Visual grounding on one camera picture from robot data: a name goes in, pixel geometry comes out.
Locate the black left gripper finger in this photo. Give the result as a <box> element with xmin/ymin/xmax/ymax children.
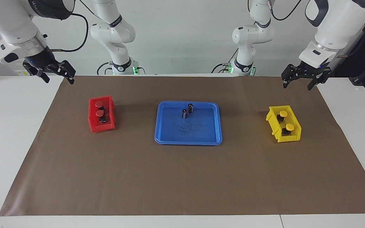
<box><xmin>281</xmin><ymin>64</ymin><xmax>300</xmax><ymax>89</ymax></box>
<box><xmin>308</xmin><ymin>74</ymin><xmax>324</xmax><ymax>91</ymax></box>

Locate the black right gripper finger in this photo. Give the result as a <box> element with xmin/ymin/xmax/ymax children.
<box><xmin>35</xmin><ymin>71</ymin><xmax>50</xmax><ymax>84</ymax></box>
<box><xmin>57</xmin><ymin>60</ymin><xmax>76</xmax><ymax>85</ymax></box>

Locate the yellow plastic bin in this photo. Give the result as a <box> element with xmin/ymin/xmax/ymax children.
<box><xmin>266</xmin><ymin>105</ymin><xmax>302</xmax><ymax>143</ymax></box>

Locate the red plastic bin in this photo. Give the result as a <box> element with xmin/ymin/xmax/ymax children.
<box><xmin>88</xmin><ymin>96</ymin><xmax>117</xmax><ymax>133</ymax></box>

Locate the blue plastic tray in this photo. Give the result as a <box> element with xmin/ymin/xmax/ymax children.
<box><xmin>155</xmin><ymin>101</ymin><xmax>223</xmax><ymax>146</ymax></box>

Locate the brown paper mat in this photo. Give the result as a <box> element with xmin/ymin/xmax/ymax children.
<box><xmin>0</xmin><ymin>75</ymin><xmax>365</xmax><ymax>217</ymax></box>

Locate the black base cable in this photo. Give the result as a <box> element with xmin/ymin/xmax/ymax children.
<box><xmin>97</xmin><ymin>62</ymin><xmax>114</xmax><ymax>75</ymax></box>
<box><xmin>211</xmin><ymin>47</ymin><xmax>239</xmax><ymax>74</ymax></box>

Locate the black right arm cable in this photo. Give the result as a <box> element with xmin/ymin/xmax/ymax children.
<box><xmin>48</xmin><ymin>13</ymin><xmax>89</xmax><ymax>53</ymax></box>

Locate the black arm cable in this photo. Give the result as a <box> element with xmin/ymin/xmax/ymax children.
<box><xmin>270</xmin><ymin>0</ymin><xmax>303</xmax><ymax>21</ymax></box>
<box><xmin>48</xmin><ymin>13</ymin><xmax>89</xmax><ymax>53</ymax></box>

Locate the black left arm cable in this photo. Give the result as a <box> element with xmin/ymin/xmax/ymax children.
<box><xmin>270</xmin><ymin>0</ymin><xmax>303</xmax><ymax>21</ymax></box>

